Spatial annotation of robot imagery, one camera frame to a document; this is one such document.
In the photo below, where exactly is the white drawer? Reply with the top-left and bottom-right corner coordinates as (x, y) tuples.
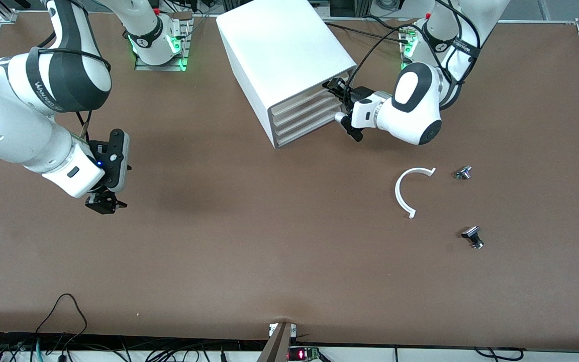
(276, 108), (343, 148)
(273, 88), (345, 129)
(274, 98), (344, 138)
(271, 78), (345, 119)

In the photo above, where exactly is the white drawer cabinet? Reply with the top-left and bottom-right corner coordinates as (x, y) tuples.
(217, 0), (358, 150)

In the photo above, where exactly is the black-headed metal bolt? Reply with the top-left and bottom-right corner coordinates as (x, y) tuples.
(461, 226), (485, 250)

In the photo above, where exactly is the device with red display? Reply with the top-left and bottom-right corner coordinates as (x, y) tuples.
(288, 346), (321, 362)

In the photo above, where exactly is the black table cable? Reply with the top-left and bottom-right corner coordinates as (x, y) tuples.
(362, 14), (416, 32)
(324, 22), (408, 44)

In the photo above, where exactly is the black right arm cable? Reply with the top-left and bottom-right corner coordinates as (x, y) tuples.
(38, 30), (114, 144)

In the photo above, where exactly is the black looped cable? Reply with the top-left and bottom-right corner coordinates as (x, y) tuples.
(35, 293), (89, 348)

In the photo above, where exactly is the white C-shaped ring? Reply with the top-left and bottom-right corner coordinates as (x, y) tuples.
(395, 167), (437, 220)

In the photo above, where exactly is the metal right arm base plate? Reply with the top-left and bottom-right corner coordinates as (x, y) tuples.
(134, 19), (190, 72)

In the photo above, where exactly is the white post bracket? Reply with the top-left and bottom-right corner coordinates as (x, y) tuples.
(268, 323), (298, 337)

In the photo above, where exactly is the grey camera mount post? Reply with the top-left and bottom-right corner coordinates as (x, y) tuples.
(256, 322), (293, 362)

